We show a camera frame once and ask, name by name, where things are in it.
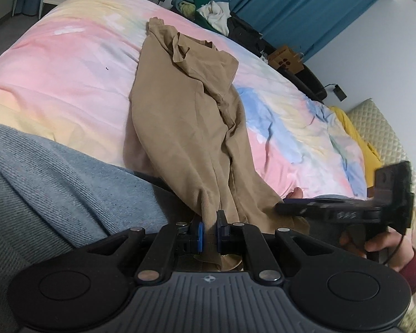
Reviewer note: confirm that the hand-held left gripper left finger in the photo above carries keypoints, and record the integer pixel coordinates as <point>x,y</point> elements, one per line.
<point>200,237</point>

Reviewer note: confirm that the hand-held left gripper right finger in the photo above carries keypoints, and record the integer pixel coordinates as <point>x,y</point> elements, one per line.
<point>219,239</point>

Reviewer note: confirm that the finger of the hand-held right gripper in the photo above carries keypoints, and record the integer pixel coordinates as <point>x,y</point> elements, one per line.
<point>319,210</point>

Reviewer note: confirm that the tan shirt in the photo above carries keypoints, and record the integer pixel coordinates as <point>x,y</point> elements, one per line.
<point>180,128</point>

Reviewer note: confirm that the black clothes pile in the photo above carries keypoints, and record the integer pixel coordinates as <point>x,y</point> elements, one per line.
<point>249,36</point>

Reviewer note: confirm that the person's right hand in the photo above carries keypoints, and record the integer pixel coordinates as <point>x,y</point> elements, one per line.
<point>398,246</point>

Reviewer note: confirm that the beige quilted headboard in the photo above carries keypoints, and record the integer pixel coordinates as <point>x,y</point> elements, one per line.
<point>388,135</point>

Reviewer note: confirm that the black power adapter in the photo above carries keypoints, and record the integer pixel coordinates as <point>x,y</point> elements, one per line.
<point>338,92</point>

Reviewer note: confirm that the black chair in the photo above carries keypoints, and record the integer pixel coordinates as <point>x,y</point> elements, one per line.
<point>310,81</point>

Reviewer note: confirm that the person's grey-blue knit sweater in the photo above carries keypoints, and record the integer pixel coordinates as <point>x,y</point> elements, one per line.
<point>55,194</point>

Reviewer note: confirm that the brown cardboard box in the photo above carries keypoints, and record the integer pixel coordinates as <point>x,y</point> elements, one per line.
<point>286,60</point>

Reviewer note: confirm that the pastel tie-dye bed blanket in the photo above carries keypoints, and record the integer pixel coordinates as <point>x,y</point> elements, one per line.
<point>72,69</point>

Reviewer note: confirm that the white crumpled garment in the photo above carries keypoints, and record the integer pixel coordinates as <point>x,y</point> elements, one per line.
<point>215,15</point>

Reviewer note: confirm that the green crumpled garment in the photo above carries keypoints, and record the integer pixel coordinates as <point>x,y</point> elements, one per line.
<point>185,7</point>

